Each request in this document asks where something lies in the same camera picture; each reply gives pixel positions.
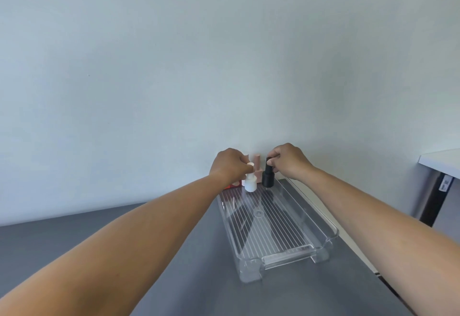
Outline person's right hand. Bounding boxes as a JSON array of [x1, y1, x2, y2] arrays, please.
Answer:
[[267, 143, 315, 180]]

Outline person's left hand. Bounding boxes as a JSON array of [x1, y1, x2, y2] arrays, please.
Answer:
[[209, 148, 255, 186]]

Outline white small bottle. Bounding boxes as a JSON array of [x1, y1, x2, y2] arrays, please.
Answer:
[[244, 163, 258, 193]]

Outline black small bottle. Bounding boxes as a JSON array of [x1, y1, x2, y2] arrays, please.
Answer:
[[262, 157, 275, 188]]

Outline person's right forearm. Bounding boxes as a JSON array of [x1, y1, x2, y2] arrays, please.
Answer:
[[298, 166, 460, 316]]

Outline person's left forearm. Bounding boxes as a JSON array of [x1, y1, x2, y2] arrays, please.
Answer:
[[0, 174, 228, 316]]

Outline pink small bottle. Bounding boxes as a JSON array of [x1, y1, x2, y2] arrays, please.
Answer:
[[253, 153, 264, 184]]

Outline clear plastic organizer tray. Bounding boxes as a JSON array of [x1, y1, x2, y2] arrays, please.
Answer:
[[216, 178, 339, 284]]

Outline white table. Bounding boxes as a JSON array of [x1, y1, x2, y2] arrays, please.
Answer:
[[411, 148, 460, 244]]

